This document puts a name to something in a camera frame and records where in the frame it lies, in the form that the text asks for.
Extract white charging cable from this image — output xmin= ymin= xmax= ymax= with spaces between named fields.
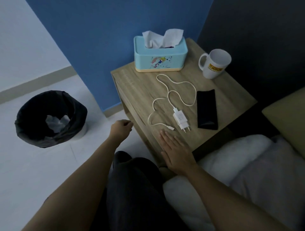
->
xmin=148 ymin=74 xmax=197 ymax=131

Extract light blue tissue box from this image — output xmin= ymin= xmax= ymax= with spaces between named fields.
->
xmin=134 ymin=36 xmax=188 ymax=72

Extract white mug with yellow label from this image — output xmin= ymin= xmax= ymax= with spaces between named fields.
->
xmin=198 ymin=49 xmax=232 ymax=79

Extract person's left forearm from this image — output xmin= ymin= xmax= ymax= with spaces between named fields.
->
xmin=21 ymin=136 xmax=121 ymax=231

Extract person's dark trousers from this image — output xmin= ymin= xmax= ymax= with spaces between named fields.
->
xmin=91 ymin=151 xmax=191 ymax=231

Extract white blanket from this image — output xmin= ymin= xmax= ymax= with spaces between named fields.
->
xmin=163 ymin=134 xmax=305 ymax=231

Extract black bin liner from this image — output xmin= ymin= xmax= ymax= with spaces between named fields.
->
xmin=15 ymin=90 xmax=88 ymax=148

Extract wooden bedside table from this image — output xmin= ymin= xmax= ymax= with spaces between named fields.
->
xmin=111 ymin=38 xmax=258 ymax=167

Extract person's right forearm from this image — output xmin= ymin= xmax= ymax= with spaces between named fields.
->
xmin=177 ymin=164 xmax=290 ymax=231

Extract beige pillow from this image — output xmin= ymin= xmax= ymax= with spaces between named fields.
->
xmin=262 ymin=87 xmax=305 ymax=158

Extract crumpled white tissue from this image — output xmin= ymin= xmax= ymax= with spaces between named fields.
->
xmin=45 ymin=115 xmax=71 ymax=133

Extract person's right hand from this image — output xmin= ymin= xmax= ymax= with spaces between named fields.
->
xmin=158 ymin=130 xmax=198 ymax=176

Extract white charger plug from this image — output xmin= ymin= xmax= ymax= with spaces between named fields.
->
xmin=173 ymin=108 xmax=191 ymax=133

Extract person's left hand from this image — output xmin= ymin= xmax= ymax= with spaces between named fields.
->
xmin=109 ymin=119 xmax=134 ymax=143

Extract black phone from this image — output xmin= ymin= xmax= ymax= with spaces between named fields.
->
xmin=196 ymin=89 xmax=219 ymax=130

